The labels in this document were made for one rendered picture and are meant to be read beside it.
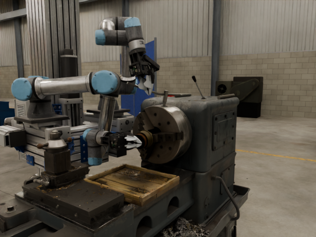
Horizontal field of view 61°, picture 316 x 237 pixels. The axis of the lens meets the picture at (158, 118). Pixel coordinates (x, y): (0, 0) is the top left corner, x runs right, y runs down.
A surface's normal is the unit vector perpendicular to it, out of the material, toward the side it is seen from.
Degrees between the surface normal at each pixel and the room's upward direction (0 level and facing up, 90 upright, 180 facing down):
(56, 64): 90
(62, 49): 90
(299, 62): 90
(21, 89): 91
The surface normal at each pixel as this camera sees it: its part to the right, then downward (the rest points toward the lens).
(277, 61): -0.54, 0.12
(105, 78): 0.08, 0.13
